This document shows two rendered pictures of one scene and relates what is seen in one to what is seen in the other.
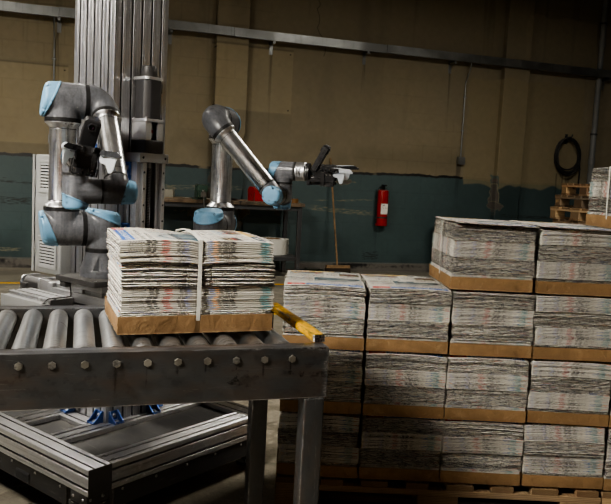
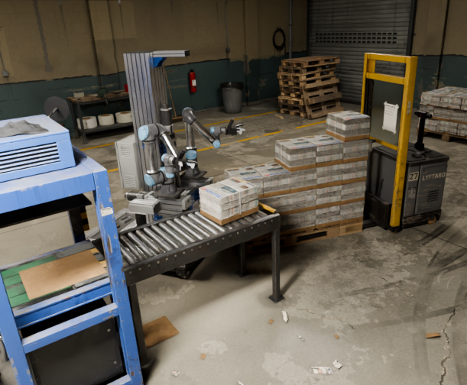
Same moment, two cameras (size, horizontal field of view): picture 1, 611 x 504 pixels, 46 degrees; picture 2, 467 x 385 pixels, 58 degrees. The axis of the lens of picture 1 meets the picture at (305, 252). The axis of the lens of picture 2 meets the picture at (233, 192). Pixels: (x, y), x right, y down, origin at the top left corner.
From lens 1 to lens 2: 1.92 m
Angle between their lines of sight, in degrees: 22
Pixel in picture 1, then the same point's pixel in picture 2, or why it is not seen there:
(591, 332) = (334, 176)
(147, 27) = (160, 86)
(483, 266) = (299, 162)
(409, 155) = (202, 50)
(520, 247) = (311, 153)
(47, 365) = (214, 241)
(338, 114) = (162, 33)
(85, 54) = (136, 101)
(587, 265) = (332, 155)
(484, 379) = (303, 198)
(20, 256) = not seen: hidden behind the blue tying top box
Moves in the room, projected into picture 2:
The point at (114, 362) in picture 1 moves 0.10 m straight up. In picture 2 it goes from (230, 235) to (229, 223)
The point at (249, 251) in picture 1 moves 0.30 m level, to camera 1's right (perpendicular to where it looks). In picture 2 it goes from (251, 190) to (287, 185)
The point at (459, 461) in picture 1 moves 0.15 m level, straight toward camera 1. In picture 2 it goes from (296, 225) to (299, 232)
